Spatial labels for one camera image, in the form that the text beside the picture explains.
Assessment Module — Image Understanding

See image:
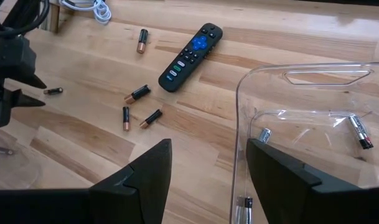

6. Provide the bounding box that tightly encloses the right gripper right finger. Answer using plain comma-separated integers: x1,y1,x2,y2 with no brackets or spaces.
246,139,379,224

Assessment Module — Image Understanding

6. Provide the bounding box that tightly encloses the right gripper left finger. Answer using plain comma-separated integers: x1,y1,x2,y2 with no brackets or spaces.
0,138,173,224

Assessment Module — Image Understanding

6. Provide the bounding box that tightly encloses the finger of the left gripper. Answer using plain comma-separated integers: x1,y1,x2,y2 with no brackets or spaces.
4,88,46,109
19,73,48,90

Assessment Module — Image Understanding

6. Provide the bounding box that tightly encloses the silver black battery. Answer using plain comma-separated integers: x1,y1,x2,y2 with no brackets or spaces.
235,195,254,224
258,128,273,144
348,114,374,150

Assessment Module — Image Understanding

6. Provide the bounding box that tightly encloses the black cable bundle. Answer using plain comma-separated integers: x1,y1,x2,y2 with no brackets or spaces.
0,0,50,37

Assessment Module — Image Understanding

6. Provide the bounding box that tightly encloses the white coiled cable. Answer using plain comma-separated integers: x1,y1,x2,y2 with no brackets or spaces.
58,0,112,25

